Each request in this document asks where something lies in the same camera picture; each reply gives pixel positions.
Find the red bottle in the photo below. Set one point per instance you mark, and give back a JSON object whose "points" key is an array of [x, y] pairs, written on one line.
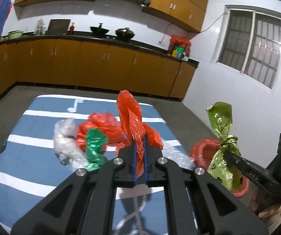
{"points": [[71, 28]]}

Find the glass jar on counter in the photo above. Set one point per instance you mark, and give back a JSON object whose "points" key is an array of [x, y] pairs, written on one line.
{"points": [[40, 27]]}

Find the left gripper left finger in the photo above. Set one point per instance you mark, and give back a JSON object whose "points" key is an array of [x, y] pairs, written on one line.
{"points": [[84, 202]]}

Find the green bowl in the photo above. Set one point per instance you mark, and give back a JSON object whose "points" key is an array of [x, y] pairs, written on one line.
{"points": [[15, 34]]}

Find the red lined trash basket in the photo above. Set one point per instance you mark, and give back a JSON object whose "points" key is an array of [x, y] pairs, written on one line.
{"points": [[202, 154]]}

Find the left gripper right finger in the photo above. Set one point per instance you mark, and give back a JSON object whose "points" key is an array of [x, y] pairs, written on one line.
{"points": [[196, 203]]}

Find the green foil wrapper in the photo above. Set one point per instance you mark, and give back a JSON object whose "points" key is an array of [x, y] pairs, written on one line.
{"points": [[95, 140]]}

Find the barred window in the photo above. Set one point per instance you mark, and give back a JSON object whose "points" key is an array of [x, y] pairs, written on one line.
{"points": [[252, 42]]}

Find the black wok with lid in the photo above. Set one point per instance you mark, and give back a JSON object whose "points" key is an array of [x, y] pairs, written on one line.
{"points": [[124, 34]]}

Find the red bag on counter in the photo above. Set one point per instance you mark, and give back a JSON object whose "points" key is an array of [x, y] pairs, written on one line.
{"points": [[179, 47]]}

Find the clear bubble wrap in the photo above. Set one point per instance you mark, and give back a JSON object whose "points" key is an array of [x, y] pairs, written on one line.
{"points": [[66, 149]]}

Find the right hand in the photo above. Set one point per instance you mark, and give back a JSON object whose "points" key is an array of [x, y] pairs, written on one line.
{"points": [[271, 215]]}

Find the blue striped table mat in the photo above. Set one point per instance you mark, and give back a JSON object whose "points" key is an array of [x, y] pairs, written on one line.
{"points": [[30, 170]]}

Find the dark cutting board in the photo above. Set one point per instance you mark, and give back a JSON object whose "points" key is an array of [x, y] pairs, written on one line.
{"points": [[58, 27]]}

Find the upper wooden cabinets right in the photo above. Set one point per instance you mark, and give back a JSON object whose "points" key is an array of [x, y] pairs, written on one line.
{"points": [[185, 14]]}

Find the lower wooden kitchen cabinets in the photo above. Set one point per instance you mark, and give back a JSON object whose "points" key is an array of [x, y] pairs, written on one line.
{"points": [[82, 62]]}

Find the green printed plastic bag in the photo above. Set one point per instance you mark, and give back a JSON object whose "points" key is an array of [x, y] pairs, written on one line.
{"points": [[220, 117]]}

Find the black wok left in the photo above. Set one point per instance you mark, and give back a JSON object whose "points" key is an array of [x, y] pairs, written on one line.
{"points": [[99, 31]]}

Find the red plastic bag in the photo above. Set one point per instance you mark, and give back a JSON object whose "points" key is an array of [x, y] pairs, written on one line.
{"points": [[130, 114], [106, 123]]}

